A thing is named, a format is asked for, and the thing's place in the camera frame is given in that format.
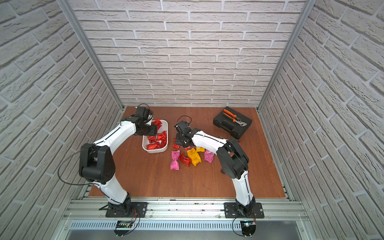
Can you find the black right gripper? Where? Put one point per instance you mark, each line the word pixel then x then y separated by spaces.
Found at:
pixel 176 142

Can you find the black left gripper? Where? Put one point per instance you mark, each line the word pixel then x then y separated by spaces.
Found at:
pixel 150 130

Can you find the large yellow tea bag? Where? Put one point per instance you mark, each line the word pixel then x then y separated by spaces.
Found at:
pixel 200 149

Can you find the small red tea bag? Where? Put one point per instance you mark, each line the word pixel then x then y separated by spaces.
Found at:
pixel 185 160

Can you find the white plastic storage box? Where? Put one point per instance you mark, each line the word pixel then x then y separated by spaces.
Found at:
pixel 145 141

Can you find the small yellow tea bag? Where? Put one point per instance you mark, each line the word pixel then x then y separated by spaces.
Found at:
pixel 194 156

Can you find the pink tea bag with barcode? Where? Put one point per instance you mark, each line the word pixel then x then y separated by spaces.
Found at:
pixel 209 156

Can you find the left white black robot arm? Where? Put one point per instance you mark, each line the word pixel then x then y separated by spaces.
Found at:
pixel 97 163

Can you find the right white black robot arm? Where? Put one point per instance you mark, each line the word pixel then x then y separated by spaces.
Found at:
pixel 233 160

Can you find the red tea bag box right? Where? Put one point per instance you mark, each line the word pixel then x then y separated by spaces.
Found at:
pixel 152 139

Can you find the red tea bag box centre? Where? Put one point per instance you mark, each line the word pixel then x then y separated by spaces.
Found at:
pixel 162 137

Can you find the black plastic tool case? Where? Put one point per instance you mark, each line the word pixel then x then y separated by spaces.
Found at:
pixel 232 122

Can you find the left controller board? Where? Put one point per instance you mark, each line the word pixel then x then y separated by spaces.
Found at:
pixel 124 227

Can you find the controller board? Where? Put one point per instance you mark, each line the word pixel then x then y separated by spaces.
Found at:
pixel 124 227
pixel 248 228

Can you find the right controller board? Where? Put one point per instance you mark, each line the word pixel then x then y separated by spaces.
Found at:
pixel 248 228

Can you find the aluminium corner profile left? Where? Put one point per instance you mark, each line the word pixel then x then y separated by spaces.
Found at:
pixel 76 25

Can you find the aluminium corner profile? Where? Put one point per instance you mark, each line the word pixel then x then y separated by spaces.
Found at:
pixel 76 25
pixel 307 8

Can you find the aluminium corner profile right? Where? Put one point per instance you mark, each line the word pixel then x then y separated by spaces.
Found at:
pixel 307 8

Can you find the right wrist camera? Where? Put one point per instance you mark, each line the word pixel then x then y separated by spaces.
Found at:
pixel 182 126

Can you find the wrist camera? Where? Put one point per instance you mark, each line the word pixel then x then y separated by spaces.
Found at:
pixel 144 113
pixel 182 126

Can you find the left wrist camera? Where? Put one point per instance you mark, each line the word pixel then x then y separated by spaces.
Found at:
pixel 144 113

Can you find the orange handled pliers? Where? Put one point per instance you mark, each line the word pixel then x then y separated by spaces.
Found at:
pixel 234 118

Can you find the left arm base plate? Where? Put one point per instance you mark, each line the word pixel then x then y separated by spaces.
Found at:
pixel 127 210

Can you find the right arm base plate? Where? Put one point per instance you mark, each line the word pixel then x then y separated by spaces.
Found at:
pixel 235 210

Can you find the aluminium front rail frame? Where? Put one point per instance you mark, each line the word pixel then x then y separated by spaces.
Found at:
pixel 179 214

